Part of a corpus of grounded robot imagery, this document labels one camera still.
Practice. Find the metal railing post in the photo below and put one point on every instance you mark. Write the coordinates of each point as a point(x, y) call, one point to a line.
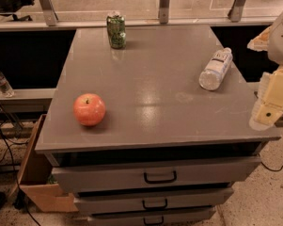
point(163, 13)
point(236, 11)
point(48, 12)

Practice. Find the right metal railing post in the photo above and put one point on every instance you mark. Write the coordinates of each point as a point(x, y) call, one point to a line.
point(236, 11)

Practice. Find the cardboard box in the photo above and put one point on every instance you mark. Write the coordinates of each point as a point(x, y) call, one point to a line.
point(33, 178)

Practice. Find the left metal railing post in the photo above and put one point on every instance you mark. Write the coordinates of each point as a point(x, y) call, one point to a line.
point(48, 12)

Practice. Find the red apple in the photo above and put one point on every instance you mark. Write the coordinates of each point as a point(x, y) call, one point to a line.
point(89, 109)

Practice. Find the grey drawer cabinet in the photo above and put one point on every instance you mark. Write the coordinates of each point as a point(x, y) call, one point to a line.
point(155, 108)

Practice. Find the small clear bottle on ledge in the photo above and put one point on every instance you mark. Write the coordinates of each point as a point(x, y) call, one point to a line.
point(5, 87)

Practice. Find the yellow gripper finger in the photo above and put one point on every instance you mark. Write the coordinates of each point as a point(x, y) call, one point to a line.
point(261, 41)
point(269, 106)

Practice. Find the grey drawer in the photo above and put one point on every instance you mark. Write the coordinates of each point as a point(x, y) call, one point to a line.
point(154, 200)
point(155, 174)
point(152, 218)

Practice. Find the clear plastic water bottle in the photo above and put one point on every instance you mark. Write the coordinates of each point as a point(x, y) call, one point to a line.
point(213, 74)

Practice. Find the green soda can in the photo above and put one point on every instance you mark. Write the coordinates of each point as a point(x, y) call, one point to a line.
point(115, 24)

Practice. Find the middle metal railing post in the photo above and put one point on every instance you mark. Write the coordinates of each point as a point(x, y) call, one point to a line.
point(163, 13)

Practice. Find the middle grey drawer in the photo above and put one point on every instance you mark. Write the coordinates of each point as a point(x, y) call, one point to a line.
point(154, 200)

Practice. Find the top grey drawer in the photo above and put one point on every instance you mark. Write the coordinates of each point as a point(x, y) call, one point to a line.
point(155, 174)

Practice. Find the bottom grey drawer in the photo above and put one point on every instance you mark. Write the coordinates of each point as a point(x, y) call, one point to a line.
point(152, 218)

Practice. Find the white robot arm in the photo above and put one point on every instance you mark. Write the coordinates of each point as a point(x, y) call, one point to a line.
point(275, 47)

